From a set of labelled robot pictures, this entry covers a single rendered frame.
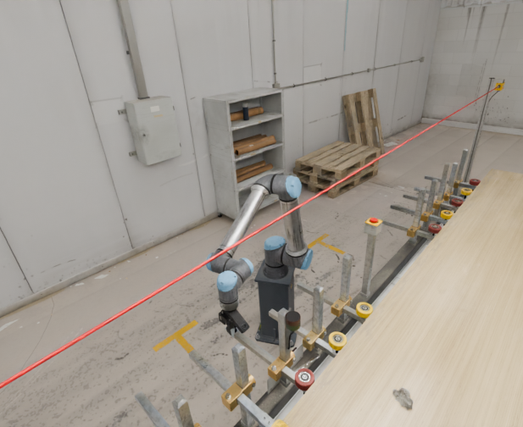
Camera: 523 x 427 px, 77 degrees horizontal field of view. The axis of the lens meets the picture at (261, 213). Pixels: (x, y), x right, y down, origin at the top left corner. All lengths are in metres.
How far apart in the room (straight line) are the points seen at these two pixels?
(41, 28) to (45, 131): 0.80
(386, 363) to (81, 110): 3.08
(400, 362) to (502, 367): 0.39
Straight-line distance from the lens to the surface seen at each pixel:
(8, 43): 3.38
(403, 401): 1.49
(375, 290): 2.22
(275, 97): 4.39
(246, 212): 1.76
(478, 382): 1.66
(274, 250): 2.26
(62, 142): 3.48
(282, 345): 1.51
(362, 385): 1.51
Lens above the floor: 2.13
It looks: 28 degrees down
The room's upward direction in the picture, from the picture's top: 4 degrees counter-clockwise
